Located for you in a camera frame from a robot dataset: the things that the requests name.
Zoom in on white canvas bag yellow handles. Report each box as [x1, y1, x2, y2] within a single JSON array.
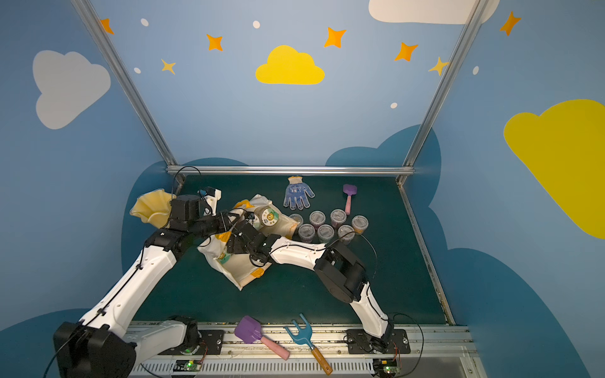
[[197, 194, 299, 290]]

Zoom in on sunflower label seed can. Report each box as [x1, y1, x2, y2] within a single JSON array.
[[254, 205, 280, 230]]

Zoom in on seed jar purple seeds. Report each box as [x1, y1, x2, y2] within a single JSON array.
[[309, 210, 326, 229]]

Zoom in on seed jar pink seeds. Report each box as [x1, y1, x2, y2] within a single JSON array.
[[330, 209, 347, 229]]

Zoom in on seed jar clear lid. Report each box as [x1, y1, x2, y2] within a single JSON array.
[[351, 215, 370, 235]]

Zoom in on seed jar brown seeds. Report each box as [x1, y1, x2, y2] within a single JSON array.
[[289, 214, 304, 225]]

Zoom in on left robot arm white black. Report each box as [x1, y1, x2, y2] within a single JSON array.
[[51, 210, 244, 377]]

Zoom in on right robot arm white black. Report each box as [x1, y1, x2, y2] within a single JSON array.
[[227, 223, 394, 353]]

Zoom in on yellow ruffled vase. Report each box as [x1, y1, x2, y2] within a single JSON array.
[[129, 189, 176, 228]]

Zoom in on blue white work glove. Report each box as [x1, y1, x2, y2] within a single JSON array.
[[283, 176, 315, 210]]

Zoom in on left circuit board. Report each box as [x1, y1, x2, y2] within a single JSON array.
[[173, 359, 203, 373]]

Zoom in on circuit board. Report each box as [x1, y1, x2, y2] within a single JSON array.
[[173, 359, 203, 373], [372, 359, 401, 378]]

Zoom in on right circuit board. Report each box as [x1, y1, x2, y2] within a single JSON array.
[[372, 359, 401, 378]]

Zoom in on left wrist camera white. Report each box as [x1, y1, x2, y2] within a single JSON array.
[[200, 187, 222, 215]]

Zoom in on aluminium back rail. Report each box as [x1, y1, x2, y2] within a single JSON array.
[[166, 165, 414, 176]]

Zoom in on large purple shovel pink handle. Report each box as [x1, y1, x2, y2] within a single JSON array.
[[234, 315, 290, 361]]

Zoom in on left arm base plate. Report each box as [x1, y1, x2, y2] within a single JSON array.
[[165, 329, 225, 356]]

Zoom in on teal garden fork wooden handle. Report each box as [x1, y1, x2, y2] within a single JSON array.
[[285, 313, 333, 376]]

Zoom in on small purple shovel pink handle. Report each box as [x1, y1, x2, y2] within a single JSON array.
[[343, 184, 358, 215]]

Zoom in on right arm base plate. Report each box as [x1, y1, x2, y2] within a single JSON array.
[[343, 329, 411, 354]]

